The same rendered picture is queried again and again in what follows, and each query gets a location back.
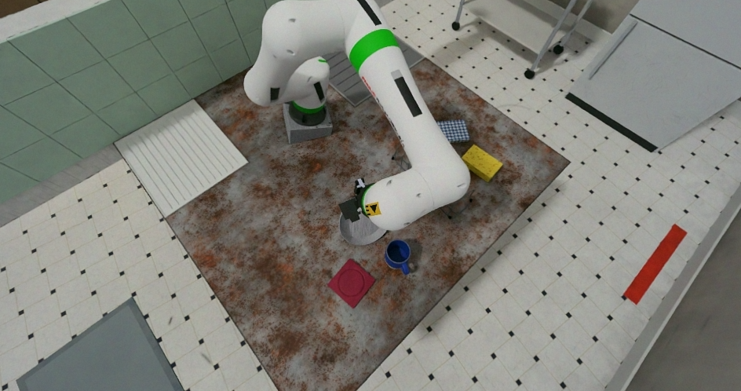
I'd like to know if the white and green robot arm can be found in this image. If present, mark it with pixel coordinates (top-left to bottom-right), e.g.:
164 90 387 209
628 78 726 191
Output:
244 0 470 231

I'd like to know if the blue ceramic mug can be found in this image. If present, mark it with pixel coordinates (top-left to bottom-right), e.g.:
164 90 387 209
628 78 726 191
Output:
385 239 411 275

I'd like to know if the red square coaster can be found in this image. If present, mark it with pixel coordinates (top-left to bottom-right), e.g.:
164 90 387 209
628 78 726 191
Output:
327 258 375 309

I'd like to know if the white ribbed draining mat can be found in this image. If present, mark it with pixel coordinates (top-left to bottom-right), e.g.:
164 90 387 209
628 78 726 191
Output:
114 99 248 218

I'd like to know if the yellow sponge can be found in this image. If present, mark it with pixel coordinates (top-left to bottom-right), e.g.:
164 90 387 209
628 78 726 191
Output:
462 145 502 182

